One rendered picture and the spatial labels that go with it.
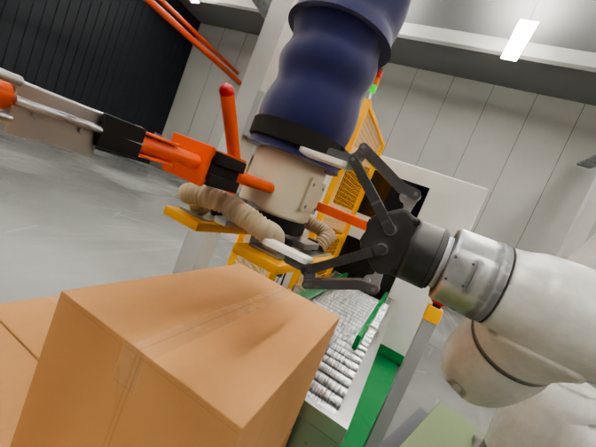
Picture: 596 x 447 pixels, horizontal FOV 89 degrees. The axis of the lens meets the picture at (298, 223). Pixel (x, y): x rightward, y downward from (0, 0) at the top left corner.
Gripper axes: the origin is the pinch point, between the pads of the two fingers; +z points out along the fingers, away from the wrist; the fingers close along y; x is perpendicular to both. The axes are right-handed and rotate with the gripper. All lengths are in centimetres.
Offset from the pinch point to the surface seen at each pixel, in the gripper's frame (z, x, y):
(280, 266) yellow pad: 0.7, 7.9, 11.4
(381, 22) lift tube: 4.4, 18.5, -37.0
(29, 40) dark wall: 1072, 430, -106
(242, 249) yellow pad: 8.4, 7.3, 11.7
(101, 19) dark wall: 1075, 579, -267
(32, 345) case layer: 68, 18, 70
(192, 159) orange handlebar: 13.1, -6.3, -0.1
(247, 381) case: -2.5, 4.9, 30.1
